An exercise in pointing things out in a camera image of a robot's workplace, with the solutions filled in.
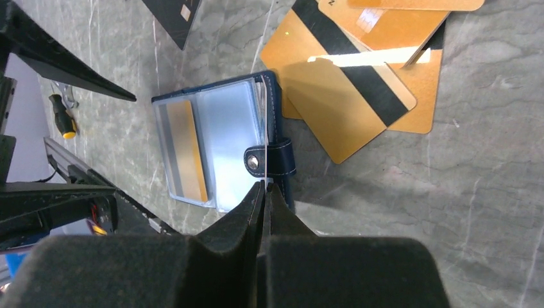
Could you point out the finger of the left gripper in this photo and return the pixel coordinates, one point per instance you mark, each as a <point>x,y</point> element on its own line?
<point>22,36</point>
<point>30,210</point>

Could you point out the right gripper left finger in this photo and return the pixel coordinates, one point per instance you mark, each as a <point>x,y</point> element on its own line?
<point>214,268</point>

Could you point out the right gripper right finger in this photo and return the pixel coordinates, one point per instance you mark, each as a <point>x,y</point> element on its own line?
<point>298,268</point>

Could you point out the blue leather card holder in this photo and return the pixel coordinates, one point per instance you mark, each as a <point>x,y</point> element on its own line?
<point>240,135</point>

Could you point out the orange credit card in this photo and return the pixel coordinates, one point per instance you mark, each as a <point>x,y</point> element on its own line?
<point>185,163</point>

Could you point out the black card stack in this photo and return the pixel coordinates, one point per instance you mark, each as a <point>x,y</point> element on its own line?
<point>175,16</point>

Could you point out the loose orange card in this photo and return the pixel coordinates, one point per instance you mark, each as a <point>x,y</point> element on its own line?
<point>346,96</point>

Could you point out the orange card stack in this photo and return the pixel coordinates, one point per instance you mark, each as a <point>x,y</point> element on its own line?
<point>409,41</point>

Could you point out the silver wrench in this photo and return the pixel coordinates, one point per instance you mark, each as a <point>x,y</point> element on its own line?
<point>66,93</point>

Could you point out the yellow black screwdriver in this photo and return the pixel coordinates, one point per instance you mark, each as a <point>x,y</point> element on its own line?
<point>64,121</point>

